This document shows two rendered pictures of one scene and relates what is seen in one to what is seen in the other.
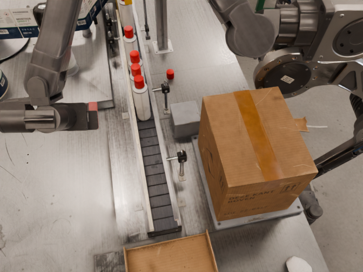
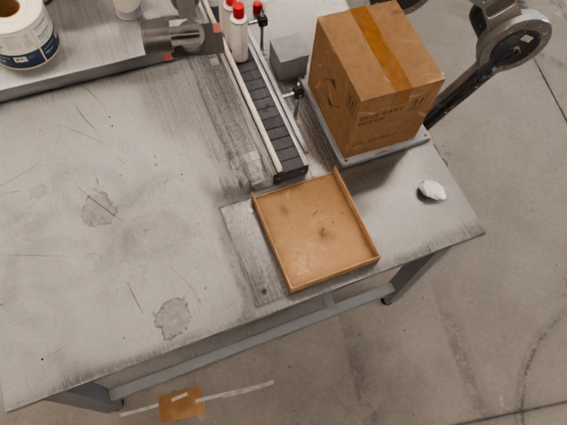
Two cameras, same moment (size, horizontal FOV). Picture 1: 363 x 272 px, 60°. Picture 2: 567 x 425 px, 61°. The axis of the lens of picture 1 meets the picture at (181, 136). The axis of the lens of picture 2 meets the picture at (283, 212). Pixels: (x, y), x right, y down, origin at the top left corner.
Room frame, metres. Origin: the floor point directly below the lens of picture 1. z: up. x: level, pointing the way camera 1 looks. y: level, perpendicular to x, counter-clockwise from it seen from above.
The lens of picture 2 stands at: (-0.40, 0.24, 2.07)
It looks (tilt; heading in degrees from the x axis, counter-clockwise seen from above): 64 degrees down; 345
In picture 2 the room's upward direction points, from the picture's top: 7 degrees clockwise
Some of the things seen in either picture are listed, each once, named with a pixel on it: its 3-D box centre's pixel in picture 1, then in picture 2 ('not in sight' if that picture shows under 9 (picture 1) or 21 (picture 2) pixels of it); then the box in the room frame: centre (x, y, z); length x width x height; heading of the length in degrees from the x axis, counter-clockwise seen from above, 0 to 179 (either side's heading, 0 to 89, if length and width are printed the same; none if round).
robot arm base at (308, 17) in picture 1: (295, 24); not in sight; (0.52, -0.22, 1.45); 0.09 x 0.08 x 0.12; 2
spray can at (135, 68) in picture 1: (138, 87); (232, 20); (0.77, 0.16, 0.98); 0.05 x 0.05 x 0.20
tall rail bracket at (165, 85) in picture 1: (160, 96); (256, 32); (0.78, 0.08, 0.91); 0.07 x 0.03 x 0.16; 103
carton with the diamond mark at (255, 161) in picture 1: (247, 155); (369, 81); (0.49, -0.21, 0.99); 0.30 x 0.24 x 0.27; 11
